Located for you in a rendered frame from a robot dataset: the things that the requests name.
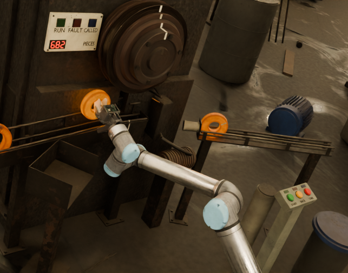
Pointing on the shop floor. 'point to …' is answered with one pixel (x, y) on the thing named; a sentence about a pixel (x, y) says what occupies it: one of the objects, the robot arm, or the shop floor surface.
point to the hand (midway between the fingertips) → (96, 101)
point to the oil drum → (236, 38)
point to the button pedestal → (282, 225)
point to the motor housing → (164, 187)
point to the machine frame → (72, 95)
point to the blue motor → (290, 117)
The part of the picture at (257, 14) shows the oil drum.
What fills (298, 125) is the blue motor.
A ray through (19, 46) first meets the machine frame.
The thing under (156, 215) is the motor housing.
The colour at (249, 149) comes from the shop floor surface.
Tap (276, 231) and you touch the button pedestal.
